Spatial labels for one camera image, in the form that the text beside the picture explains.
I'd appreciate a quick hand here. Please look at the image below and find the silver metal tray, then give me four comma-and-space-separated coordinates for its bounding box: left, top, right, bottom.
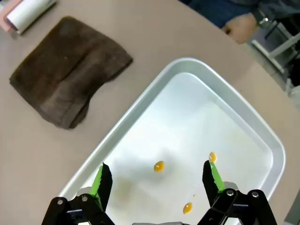
57, 57, 286, 225

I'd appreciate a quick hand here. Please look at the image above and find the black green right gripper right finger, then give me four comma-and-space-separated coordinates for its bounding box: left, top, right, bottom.
196, 160, 278, 225

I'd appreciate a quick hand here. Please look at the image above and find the grey metal frame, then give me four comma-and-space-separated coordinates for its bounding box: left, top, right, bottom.
250, 23, 300, 74

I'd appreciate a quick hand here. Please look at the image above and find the person's left hand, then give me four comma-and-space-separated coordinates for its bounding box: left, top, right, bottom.
222, 12, 259, 45

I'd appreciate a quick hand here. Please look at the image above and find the black wrist watch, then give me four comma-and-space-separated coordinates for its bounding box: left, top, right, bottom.
254, 9, 270, 26

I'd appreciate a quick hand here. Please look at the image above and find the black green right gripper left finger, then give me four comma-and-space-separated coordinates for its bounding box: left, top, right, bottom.
42, 162, 113, 225

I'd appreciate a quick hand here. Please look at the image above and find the brown towel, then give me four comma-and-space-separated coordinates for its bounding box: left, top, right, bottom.
9, 15, 134, 129

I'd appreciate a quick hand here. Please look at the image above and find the person in grey jacket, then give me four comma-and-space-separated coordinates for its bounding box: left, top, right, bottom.
178, 0, 300, 30

